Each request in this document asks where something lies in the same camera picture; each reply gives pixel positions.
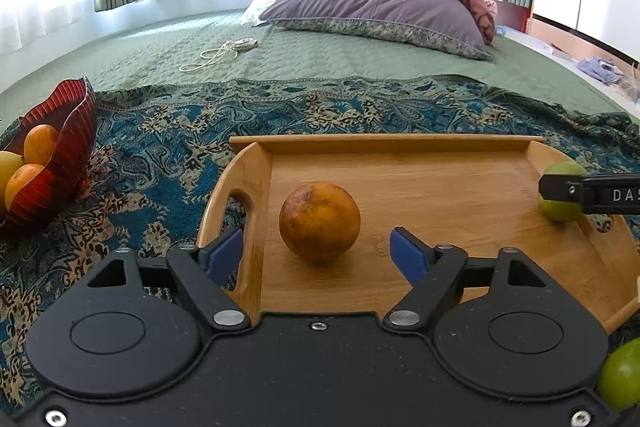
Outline white cable on bed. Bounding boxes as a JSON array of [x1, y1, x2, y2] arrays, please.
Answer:
[[178, 37, 260, 75]]

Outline orange in bowl lower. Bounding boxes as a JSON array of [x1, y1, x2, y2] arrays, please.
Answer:
[[4, 164, 44, 210]]

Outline orange in bowl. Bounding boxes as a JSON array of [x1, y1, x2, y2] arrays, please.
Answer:
[[23, 124, 60, 166], [4, 164, 44, 210]]

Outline orange in bowl upper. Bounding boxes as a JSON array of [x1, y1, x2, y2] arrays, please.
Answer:
[[23, 124, 60, 166]]

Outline red glass fruit bowl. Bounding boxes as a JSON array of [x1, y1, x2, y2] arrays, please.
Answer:
[[1, 77, 96, 233]]

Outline green quilted bedspread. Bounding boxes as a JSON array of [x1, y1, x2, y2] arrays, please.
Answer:
[[1, 11, 619, 128]]

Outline wooden serving tray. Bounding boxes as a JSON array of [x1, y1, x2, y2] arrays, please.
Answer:
[[198, 134, 639, 332]]

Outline blue paisley patterned cloth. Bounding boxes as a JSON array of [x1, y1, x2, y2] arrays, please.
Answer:
[[1, 75, 639, 413]]

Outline purple pillow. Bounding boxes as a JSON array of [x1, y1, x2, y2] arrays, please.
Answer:
[[258, 0, 490, 61]]

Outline yellow fruit in bowl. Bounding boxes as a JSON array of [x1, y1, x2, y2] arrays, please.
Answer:
[[0, 150, 24, 215]]

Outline large brownish orange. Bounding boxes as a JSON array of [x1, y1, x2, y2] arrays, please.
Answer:
[[279, 181, 361, 263]]

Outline blue-grey cloth on floor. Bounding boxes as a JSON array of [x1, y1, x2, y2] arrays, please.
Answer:
[[577, 57, 624, 86]]

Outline green apple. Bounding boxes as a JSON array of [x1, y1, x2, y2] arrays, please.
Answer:
[[597, 338, 640, 412], [538, 160, 587, 222]]

